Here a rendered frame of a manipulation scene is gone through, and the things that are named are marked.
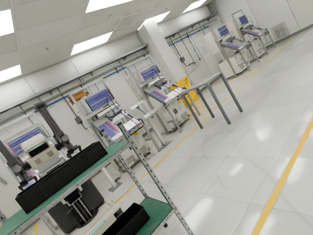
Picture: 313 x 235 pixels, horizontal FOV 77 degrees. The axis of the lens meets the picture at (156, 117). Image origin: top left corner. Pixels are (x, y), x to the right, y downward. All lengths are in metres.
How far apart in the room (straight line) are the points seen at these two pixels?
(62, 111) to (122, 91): 1.80
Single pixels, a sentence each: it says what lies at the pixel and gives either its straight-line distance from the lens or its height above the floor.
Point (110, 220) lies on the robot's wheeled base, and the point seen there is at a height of 0.21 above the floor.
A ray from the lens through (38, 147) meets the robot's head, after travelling 2.27.
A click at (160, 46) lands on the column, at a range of 6.76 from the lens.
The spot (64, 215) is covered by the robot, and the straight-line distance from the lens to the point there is 2.67.
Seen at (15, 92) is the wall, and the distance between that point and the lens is 5.64.
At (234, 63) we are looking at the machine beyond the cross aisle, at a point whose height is 0.42.
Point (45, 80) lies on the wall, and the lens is 5.73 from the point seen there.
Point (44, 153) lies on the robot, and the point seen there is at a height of 1.19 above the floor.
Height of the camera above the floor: 1.19
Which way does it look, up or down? 8 degrees down
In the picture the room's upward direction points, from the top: 32 degrees counter-clockwise
